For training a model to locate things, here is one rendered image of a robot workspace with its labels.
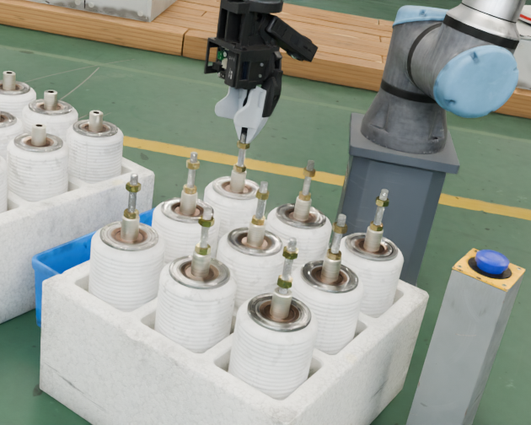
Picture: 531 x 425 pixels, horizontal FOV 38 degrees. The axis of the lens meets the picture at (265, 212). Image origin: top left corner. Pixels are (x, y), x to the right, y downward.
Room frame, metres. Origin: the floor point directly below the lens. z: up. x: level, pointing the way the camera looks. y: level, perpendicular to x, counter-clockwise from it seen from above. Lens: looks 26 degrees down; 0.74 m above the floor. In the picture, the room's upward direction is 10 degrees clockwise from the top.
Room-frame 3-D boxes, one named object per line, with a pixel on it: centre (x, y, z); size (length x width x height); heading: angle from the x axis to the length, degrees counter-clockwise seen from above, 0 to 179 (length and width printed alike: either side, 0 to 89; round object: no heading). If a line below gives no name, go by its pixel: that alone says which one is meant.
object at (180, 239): (0.98, 0.11, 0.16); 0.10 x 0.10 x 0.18
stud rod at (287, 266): (0.76, -0.03, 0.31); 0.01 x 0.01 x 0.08
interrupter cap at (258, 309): (0.76, -0.03, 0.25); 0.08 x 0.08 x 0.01
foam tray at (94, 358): (0.92, 0.01, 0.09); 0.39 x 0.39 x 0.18; 60
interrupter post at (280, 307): (0.76, -0.03, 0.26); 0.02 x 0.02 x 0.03
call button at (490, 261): (0.84, -0.28, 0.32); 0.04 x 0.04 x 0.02
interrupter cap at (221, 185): (1.08, 0.05, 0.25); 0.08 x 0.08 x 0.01
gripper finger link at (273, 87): (1.07, 0.03, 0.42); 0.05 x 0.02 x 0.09; 47
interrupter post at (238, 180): (1.08, 0.05, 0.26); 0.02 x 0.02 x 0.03
